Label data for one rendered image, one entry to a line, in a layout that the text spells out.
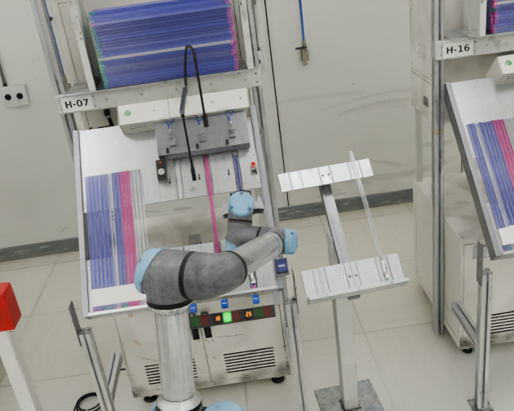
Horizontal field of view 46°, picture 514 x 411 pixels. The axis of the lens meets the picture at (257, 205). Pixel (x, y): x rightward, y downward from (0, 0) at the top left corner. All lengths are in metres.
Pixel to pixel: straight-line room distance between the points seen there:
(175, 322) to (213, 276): 0.17
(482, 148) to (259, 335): 1.17
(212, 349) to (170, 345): 1.13
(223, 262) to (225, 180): 0.85
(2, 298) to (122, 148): 0.70
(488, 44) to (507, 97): 0.22
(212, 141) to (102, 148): 0.43
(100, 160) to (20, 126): 1.78
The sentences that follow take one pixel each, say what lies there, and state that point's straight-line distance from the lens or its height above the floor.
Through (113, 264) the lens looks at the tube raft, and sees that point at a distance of 2.22.
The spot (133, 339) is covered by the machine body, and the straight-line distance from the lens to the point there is 2.65.
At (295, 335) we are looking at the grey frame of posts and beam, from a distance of 2.28.
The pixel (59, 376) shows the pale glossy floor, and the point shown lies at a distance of 3.23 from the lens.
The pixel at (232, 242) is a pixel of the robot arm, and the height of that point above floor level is 1.03.
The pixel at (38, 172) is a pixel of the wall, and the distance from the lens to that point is 4.18.
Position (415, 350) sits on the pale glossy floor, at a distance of 2.98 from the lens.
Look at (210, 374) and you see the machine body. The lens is 2.76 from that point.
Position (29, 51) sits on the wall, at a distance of 3.97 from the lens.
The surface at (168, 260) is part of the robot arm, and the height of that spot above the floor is 1.18.
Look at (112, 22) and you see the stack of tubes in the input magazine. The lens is 2.29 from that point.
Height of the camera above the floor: 1.87
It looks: 25 degrees down
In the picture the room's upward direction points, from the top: 8 degrees counter-clockwise
